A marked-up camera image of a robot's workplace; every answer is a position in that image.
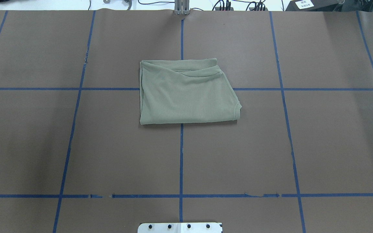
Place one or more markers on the olive green long-sleeve shirt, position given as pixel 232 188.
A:
pixel 185 91

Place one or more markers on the black box with label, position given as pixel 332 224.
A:
pixel 314 5

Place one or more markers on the aluminium frame post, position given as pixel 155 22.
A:
pixel 181 7

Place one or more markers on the white central pedestal column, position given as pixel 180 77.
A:
pixel 192 227

